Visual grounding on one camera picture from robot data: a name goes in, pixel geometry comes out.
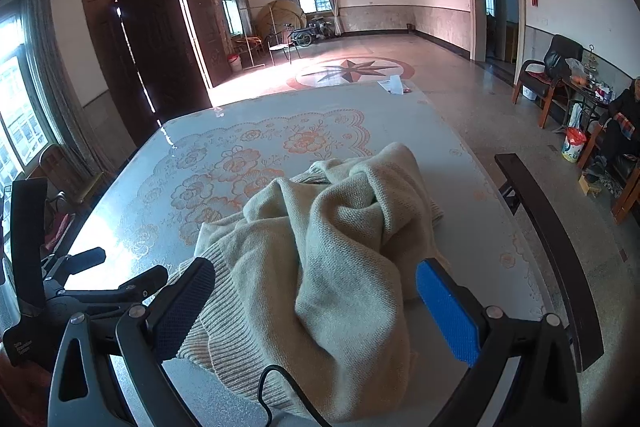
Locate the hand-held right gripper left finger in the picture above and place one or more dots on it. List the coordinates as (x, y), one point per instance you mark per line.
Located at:
(182, 307)

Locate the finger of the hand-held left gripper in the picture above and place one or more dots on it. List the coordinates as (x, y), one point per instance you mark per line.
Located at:
(85, 257)
(142, 284)

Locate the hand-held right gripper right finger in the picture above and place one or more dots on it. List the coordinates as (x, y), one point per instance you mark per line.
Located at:
(447, 312)

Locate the beige knitted sweater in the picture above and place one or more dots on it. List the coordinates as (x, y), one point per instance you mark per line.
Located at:
(325, 257)

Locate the red seat cushion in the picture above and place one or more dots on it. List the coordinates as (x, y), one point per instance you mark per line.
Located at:
(57, 229)

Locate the round back wooden chair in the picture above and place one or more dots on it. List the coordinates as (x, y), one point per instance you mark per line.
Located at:
(55, 164)

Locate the large side window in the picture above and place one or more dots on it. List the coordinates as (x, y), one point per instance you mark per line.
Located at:
(20, 97)

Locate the small wooden stool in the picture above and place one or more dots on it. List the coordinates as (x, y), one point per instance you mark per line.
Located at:
(589, 184)

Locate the red and white bag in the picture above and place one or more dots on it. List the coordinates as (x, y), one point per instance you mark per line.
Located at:
(573, 146)

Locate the wooden armchair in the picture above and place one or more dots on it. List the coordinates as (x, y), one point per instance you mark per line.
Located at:
(627, 192)

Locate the white paper leaflet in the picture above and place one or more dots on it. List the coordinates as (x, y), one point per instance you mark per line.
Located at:
(395, 86)

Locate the white plastic bag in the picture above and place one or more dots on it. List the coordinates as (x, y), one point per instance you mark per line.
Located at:
(575, 116)

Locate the dark wooden wardrobe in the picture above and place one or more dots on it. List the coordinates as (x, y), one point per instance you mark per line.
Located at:
(160, 32)

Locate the red and white bucket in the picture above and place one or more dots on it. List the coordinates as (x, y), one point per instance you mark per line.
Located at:
(234, 63)

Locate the dark side table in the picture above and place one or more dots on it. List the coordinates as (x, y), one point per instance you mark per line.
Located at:
(582, 94)

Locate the light wooden chair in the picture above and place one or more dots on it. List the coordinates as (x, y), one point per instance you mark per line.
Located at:
(248, 44)

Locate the clear bag of fruit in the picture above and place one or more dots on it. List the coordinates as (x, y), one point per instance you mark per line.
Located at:
(577, 74)

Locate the black leather armchair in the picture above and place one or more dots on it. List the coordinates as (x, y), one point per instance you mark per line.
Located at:
(560, 57)

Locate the narrow barred window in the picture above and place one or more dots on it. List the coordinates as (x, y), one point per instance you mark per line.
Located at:
(227, 4)

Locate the large round woven tray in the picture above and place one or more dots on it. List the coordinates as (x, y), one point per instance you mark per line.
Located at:
(280, 17)

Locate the parked tricycle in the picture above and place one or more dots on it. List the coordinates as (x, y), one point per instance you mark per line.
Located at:
(312, 32)

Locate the metal frame chair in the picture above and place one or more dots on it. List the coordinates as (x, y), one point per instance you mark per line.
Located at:
(281, 47)

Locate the white door frame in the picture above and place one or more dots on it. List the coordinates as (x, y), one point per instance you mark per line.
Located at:
(520, 7)

